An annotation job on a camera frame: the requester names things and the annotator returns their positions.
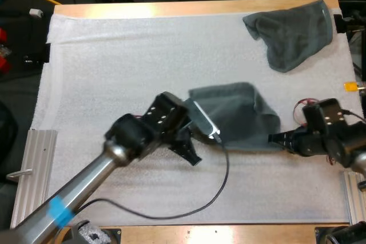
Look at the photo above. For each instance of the dark table clamp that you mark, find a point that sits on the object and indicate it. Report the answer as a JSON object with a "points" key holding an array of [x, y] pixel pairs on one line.
{"points": [[339, 24]]}

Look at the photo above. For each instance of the orange clip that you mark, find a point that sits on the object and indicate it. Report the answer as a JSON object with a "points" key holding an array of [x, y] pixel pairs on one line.
{"points": [[351, 87]]}

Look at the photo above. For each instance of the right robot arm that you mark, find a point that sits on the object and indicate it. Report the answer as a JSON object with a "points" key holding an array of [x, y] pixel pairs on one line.
{"points": [[347, 144]]}

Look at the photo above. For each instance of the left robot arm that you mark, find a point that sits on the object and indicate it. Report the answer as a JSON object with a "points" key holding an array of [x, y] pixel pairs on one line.
{"points": [[94, 175]]}

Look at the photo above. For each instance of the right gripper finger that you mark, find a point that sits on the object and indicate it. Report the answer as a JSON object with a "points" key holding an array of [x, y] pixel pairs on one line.
{"points": [[281, 139]]}

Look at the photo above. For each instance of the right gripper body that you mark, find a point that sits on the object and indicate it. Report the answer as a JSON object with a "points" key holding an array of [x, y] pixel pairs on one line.
{"points": [[324, 118]]}

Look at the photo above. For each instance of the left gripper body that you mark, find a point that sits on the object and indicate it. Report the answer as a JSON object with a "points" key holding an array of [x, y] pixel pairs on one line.
{"points": [[166, 115]]}

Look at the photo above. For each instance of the ribbed aluminium rail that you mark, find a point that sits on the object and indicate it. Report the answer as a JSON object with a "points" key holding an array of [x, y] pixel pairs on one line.
{"points": [[353, 195], [34, 169]]}

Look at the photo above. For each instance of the grey-green towel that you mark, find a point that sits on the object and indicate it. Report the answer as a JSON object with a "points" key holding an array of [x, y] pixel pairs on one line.
{"points": [[237, 115], [291, 35]]}

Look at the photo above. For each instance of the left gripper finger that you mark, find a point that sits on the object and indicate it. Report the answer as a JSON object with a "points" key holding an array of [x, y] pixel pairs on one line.
{"points": [[188, 154]]}

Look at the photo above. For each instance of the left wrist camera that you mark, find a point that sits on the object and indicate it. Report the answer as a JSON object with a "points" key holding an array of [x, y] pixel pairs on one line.
{"points": [[203, 121]]}

